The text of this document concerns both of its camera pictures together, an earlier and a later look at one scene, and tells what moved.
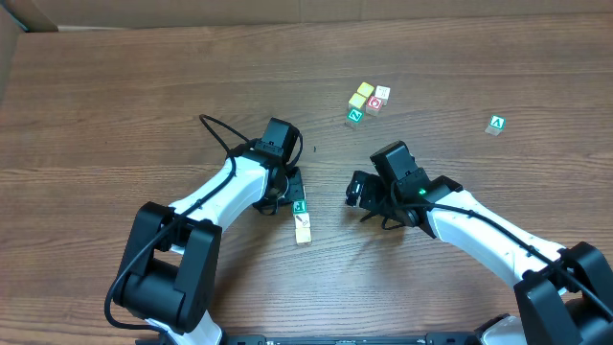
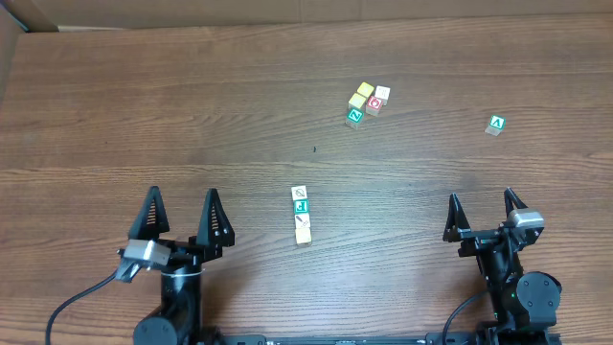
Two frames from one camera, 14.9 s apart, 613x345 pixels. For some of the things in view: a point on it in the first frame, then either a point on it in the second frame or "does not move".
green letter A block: x=496 y=125 does not move
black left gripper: x=294 y=190 to x=182 y=249
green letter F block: x=299 y=206 does not move
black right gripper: x=366 y=193 to x=486 y=240
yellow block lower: x=357 y=100 does not move
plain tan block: x=303 y=235 does not move
